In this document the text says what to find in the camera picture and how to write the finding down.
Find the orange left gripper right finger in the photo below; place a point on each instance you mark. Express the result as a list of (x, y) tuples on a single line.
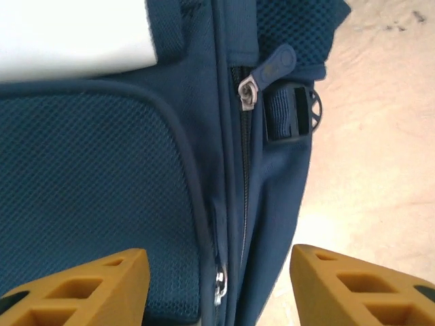
[(306, 282)]

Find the navy blue backpack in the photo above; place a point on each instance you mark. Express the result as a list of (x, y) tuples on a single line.
[(85, 169)]

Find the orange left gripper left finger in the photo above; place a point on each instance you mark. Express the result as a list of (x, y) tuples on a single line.
[(136, 285)]

